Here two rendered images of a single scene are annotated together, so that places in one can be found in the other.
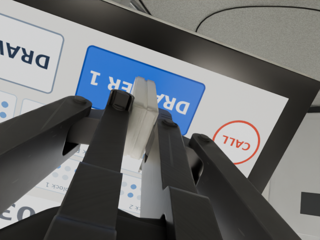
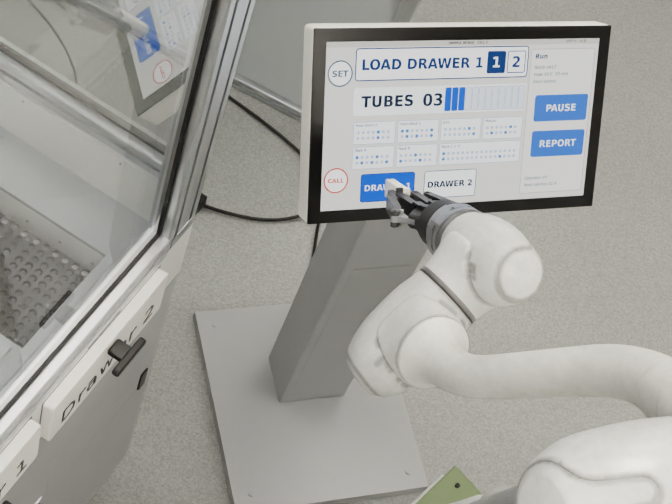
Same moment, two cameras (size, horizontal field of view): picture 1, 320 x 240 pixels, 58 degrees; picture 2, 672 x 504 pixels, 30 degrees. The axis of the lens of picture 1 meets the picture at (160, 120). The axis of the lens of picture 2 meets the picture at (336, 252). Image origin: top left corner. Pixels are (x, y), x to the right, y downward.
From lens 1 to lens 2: 1.85 m
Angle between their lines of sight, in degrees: 47
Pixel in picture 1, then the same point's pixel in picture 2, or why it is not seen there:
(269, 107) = (327, 204)
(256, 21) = not seen: outside the picture
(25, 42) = (437, 189)
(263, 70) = (337, 218)
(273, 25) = not seen: outside the picture
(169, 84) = (376, 196)
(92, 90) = (407, 180)
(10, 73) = (442, 174)
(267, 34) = not seen: outside the picture
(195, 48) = (369, 215)
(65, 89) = (419, 176)
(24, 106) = (435, 161)
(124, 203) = (380, 125)
